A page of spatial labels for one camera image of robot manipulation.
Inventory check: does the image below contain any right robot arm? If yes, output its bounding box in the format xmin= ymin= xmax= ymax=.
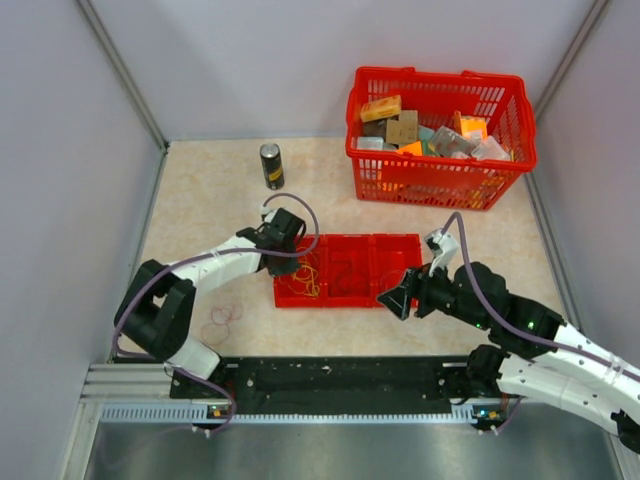
xmin=377 ymin=262 xmax=639 ymax=452

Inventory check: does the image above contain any black drink can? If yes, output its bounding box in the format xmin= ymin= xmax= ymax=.
xmin=259 ymin=143 xmax=285 ymax=190

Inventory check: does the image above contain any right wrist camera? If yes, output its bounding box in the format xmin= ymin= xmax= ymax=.
xmin=424 ymin=229 xmax=460 ymax=277

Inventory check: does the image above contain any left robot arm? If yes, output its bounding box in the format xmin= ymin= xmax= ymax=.
xmin=114 ymin=208 xmax=306 ymax=397

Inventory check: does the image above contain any clear plastic package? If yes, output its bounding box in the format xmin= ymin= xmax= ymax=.
xmin=429 ymin=126 xmax=476 ymax=158

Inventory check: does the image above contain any orange carton in basket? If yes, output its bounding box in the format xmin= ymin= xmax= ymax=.
xmin=453 ymin=110 xmax=488 ymax=144

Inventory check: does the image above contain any red plastic shopping basket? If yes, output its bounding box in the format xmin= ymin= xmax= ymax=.
xmin=345 ymin=66 xmax=537 ymax=211

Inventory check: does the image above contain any orange box in basket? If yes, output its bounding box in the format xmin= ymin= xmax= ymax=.
xmin=360 ymin=95 xmax=402 ymax=123

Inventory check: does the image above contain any red three-compartment tray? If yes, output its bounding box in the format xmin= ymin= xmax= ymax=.
xmin=273 ymin=233 xmax=422 ymax=309

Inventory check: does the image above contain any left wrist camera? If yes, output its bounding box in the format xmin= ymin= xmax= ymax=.
xmin=260 ymin=206 xmax=280 ymax=225

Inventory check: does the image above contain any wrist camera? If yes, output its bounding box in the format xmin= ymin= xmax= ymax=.
xmin=424 ymin=229 xmax=460 ymax=277
xmin=260 ymin=206 xmax=280 ymax=225

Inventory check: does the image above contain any brown cardboard box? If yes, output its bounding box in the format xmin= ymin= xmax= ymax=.
xmin=385 ymin=110 xmax=419 ymax=146

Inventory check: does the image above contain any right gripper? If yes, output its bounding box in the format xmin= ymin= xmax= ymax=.
xmin=376 ymin=254 xmax=490 ymax=330

